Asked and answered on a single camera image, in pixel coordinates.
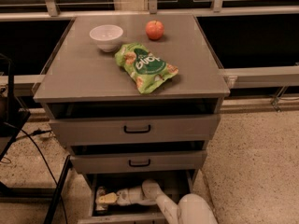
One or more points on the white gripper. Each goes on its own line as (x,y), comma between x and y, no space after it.
(123,198)

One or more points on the silver 7up can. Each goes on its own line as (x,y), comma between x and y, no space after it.
(100,192)

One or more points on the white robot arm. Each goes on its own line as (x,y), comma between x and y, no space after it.
(191,209)

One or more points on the grey bottom drawer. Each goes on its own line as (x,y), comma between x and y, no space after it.
(175,184)

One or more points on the grey drawer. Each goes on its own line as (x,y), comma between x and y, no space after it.
(108,131)
(139,162)
(175,184)

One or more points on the grey drawer cabinet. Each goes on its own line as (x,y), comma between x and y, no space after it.
(85,83)

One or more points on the grey middle drawer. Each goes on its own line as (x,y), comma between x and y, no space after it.
(139,162)

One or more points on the grey top drawer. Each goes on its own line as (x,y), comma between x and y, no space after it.
(108,131)

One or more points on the green snack bag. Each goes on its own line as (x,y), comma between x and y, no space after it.
(148,71)

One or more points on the white ceramic bowl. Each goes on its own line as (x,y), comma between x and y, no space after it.
(107,37)

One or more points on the red apple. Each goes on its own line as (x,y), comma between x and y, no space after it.
(154,30)

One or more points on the metal window railing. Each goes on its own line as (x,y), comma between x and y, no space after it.
(256,40)

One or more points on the black stand frame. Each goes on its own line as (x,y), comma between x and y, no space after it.
(11,123)

